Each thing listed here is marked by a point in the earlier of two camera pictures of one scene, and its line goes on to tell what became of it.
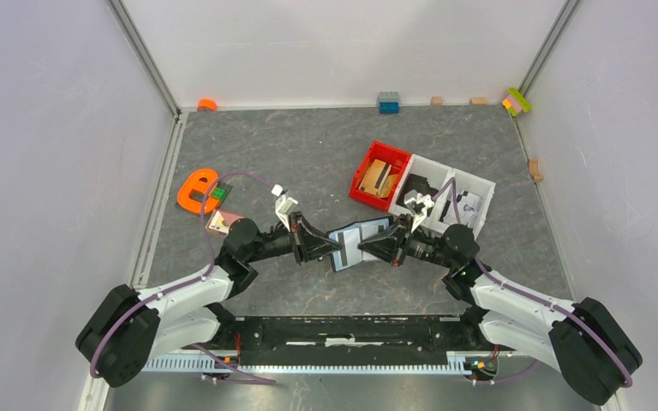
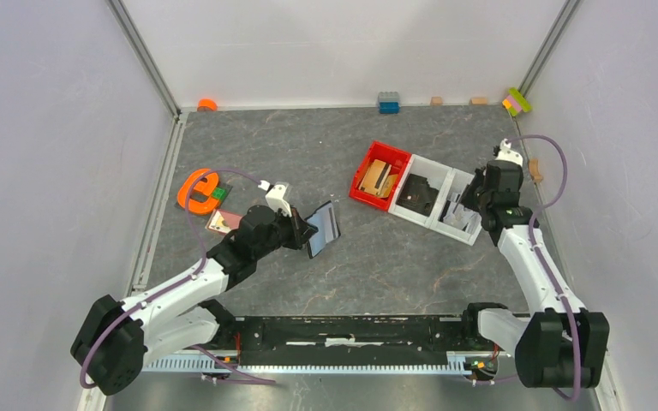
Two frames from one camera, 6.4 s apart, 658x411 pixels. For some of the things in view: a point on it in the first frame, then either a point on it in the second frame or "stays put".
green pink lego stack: [516, 102] stays put
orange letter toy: [201, 181] stays put
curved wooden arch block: [535, 173] stays put
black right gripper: [389, 247] to [467, 198]
